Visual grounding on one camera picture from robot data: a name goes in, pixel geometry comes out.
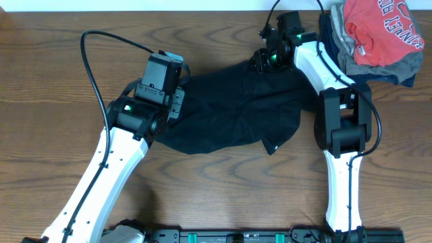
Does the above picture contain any grey folded t-shirt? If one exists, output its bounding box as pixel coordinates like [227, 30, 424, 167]
[330, 3, 423, 87]

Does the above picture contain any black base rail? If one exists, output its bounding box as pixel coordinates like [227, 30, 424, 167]
[101, 219, 405, 243]

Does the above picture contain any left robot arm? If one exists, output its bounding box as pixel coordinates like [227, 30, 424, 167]
[23, 51, 189, 242]

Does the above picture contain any black t-shirt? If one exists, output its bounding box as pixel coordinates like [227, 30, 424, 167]
[156, 61, 317, 155]

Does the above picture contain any orange printed t-shirt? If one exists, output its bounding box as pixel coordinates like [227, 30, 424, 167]
[344, 0, 425, 67]

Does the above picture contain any navy folded t-shirt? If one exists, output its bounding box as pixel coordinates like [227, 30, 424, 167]
[319, 13, 424, 88]

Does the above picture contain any right black cable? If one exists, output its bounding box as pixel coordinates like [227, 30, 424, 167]
[261, 0, 383, 234]

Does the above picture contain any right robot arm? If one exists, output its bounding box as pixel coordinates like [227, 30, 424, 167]
[252, 27, 377, 241]

